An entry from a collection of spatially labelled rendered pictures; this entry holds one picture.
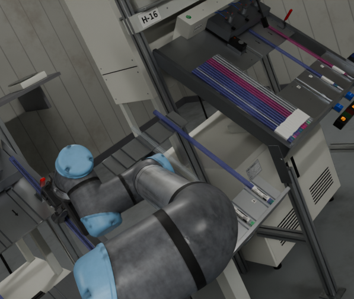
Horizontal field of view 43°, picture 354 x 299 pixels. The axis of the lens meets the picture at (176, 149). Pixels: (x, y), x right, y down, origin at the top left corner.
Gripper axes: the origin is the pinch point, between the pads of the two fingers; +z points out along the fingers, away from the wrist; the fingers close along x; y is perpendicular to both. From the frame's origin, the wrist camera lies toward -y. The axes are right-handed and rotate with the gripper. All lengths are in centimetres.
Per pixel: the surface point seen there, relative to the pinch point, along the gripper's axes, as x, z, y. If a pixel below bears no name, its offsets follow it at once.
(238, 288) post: -40, 28, -50
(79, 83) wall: -182, 289, 173
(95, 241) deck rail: -6.6, 13.0, -8.2
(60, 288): 10.1, 9.8, -13.1
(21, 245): -1, 84, 19
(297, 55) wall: -312, 163, 33
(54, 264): -3, 64, 1
